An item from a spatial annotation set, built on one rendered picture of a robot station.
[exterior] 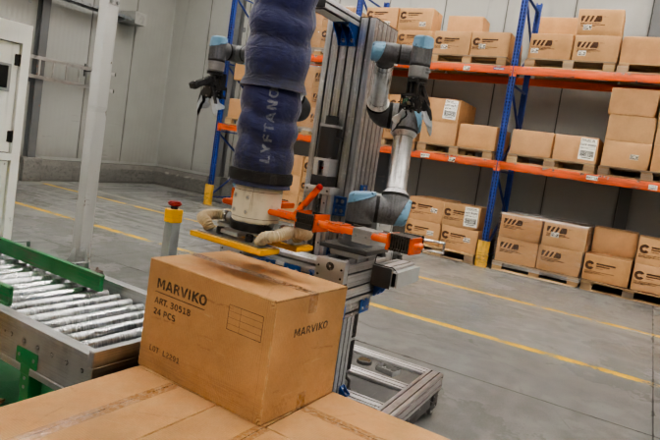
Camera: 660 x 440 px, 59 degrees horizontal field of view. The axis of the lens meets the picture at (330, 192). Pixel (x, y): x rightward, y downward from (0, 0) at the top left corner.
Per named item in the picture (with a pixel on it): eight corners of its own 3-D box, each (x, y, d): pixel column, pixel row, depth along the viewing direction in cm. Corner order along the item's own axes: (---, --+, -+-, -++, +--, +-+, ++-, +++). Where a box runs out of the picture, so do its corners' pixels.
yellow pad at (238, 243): (189, 235, 206) (191, 221, 205) (209, 234, 214) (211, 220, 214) (259, 256, 187) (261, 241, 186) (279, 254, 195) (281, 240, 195)
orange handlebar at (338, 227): (198, 199, 220) (199, 190, 220) (252, 200, 245) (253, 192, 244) (416, 254, 168) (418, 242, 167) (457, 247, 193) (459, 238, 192)
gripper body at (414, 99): (397, 109, 209) (403, 76, 208) (407, 112, 216) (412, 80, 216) (417, 111, 205) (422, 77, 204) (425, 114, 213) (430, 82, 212)
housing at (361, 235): (350, 241, 181) (352, 227, 180) (361, 240, 186) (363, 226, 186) (368, 246, 177) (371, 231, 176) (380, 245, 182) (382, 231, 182)
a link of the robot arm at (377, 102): (363, 109, 263) (374, 31, 220) (388, 112, 263) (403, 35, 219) (360, 130, 258) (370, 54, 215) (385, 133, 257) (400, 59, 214)
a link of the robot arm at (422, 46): (433, 40, 214) (436, 35, 205) (428, 70, 215) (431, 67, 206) (412, 37, 214) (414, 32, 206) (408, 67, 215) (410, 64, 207)
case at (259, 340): (137, 363, 213) (150, 256, 210) (216, 342, 246) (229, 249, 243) (259, 427, 179) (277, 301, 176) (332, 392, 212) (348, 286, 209)
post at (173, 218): (141, 393, 307) (164, 207, 299) (151, 390, 313) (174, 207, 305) (149, 398, 303) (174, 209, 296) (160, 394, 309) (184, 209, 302)
